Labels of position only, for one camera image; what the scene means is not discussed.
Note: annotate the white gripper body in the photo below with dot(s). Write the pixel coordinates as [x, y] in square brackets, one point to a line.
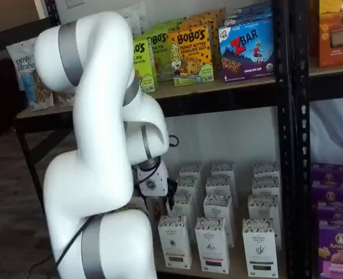
[152, 183]

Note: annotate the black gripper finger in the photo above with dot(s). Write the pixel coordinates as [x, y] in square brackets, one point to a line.
[171, 194]
[149, 205]

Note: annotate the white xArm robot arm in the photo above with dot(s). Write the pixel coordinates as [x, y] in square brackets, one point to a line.
[96, 116]

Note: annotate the white box pink strip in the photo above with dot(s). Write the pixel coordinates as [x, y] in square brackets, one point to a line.
[218, 207]
[212, 247]
[222, 170]
[219, 186]

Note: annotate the white box teal strip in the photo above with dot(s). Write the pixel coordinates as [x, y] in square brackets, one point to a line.
[266, 170]
[260, 250]
[266, 186]
[263, 207]

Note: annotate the green Bobo's apple pie box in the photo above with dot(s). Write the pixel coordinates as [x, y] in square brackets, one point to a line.
[171, 23]
[144, 72]
[162, 58]

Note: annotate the yellow Bobo's peanut butter box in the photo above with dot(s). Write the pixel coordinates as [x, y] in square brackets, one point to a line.
[197, 24]
[209, 14]
[189, 58]

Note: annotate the purple Annie's snack box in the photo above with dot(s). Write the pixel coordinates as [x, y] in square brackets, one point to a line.
[328, 173]
[334, 212]
[330, 191]
[337, 255]

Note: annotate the blue Zbar snack box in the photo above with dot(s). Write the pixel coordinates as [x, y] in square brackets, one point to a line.
[253, 10]
[247, 52]
[247, 20]

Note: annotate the orange snack box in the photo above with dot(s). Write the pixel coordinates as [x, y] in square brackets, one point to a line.
[325, 43]

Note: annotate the black metal shelving rack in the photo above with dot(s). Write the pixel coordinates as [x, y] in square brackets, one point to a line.
[298, 174]
[218, 98]

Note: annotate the blue purely elizabeth granola bag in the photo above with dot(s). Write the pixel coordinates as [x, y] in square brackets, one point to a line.
[26, 75]

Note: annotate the dark brown armchair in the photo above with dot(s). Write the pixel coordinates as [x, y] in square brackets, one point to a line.
[0, 101]

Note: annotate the white plastic backdrop sheet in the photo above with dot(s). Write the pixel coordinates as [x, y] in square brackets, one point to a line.
[334, 130]

